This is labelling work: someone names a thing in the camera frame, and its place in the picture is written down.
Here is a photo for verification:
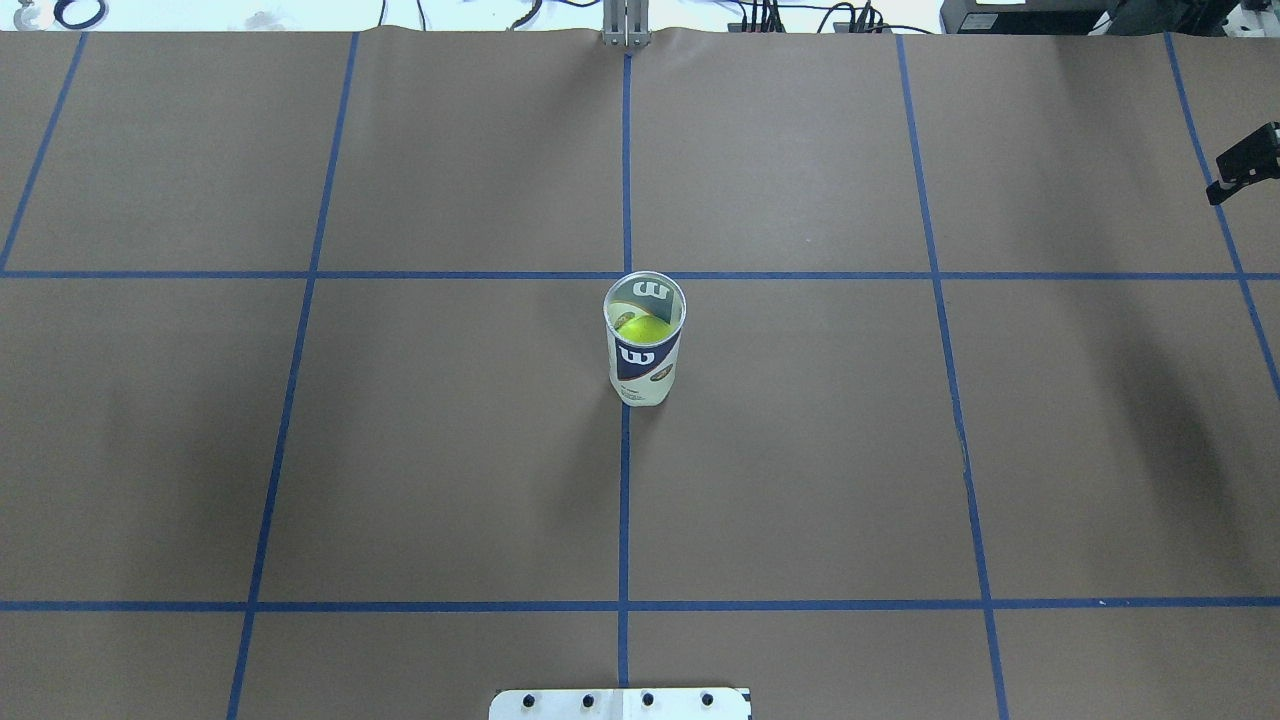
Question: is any Wilson tennis ball can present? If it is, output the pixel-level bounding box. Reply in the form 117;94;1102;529
602;270;689;407

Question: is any yellow tennis ball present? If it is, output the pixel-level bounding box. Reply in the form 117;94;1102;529
614;313;675;345

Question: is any black box on desk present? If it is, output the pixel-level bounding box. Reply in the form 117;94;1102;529
940;1;1110;36

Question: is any blue tape roll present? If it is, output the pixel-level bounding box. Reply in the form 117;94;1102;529
52;0;110;32

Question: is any aluminium frame post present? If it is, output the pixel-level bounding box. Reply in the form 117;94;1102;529
600;0;652;49

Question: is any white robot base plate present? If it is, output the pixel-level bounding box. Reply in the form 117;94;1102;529
488;687;754;719

